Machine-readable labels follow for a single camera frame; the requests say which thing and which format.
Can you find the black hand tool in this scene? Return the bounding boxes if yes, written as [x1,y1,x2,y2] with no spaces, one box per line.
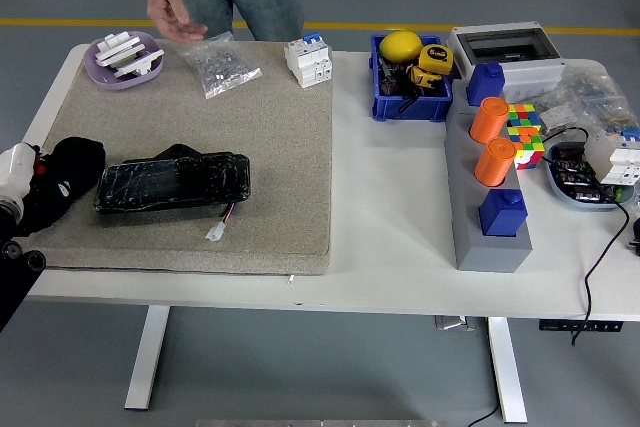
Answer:
[377,57,409,97]

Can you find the blue plastic bin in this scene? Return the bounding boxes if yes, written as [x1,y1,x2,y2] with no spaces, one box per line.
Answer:
[368,33,455,123]

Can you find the white plastic strips stack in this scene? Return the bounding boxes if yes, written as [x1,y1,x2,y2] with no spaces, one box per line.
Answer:
[94,32,144,68]

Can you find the grey distribution box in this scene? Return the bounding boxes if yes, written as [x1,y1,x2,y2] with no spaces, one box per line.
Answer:
[444,21,568,98]

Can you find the clear bag of screws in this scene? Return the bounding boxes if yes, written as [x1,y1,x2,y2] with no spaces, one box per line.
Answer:
[175,30,264,101]

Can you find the thin black power cable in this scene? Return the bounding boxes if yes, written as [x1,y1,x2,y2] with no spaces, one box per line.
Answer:
[467,404,503,427]

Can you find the purple plastic tray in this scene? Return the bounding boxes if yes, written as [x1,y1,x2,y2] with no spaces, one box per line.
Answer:
[82,30,165,93]

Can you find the light blue bowl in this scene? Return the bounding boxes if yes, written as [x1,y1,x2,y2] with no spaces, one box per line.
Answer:
[543,141,637,212]

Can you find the orange cylinder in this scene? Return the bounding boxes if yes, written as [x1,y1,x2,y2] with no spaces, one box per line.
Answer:
[473,136,518,188]
[468,96,510,146]

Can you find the grey block base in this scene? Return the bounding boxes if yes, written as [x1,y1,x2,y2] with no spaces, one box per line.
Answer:
[443,84,535,274]

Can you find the yellow black tape measure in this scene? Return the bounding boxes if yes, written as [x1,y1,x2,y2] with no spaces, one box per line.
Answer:
[416,44,455,79]

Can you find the red white wire with connector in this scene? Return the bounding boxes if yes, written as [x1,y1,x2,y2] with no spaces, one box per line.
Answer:
[205,200,238,241]

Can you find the blue block with knob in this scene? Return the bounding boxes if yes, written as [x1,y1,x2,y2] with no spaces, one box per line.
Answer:
[464,60,506,107]
[478,188,529,238]

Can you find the grey-brown mat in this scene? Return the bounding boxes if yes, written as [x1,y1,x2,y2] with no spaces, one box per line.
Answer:
[19,39,335,277]

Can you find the black plastic-wrapped panel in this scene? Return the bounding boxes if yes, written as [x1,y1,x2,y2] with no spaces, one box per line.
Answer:
[93,143,253,216]

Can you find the black table control panel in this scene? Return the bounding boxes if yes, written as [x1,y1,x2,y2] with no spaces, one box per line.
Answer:
[538,319,624,333]

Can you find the white circuit breaker row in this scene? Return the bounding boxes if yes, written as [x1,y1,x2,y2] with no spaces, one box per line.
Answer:
[583,127,640,186]

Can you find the white circuit breaker blue switch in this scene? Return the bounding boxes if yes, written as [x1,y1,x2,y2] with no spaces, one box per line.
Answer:
[283,31,335,91]

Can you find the black electronic parts pile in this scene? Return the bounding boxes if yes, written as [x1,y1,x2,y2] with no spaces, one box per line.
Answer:
[551,144,617,204]

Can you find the yellow ball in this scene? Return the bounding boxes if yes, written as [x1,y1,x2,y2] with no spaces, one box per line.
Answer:
[378,29,425,66]

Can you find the small yellow black tool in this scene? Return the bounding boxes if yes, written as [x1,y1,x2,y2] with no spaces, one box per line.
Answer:
[405,64,444,93]

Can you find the colourful puzzle cube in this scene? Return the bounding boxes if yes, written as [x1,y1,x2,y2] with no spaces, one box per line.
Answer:
[504,103,547,171]

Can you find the black rag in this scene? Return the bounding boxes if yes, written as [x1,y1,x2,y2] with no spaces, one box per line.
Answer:
[17,136,108,237]

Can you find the white table leg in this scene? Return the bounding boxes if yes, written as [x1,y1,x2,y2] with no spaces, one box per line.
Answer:
[123,305,171,411]
[486,316,529,424]

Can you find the person's right hand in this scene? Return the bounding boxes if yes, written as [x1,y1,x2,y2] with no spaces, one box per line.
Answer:
[146,0,209,43]

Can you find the white plastic bracket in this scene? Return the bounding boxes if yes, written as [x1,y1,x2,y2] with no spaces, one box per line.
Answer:
[112,49,166,79]

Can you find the clear bag of components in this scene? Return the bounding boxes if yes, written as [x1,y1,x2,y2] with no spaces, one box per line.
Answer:
[504,59,640,143]

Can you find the silver bracket under table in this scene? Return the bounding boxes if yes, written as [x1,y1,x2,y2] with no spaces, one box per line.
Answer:
[433,315,477,332]

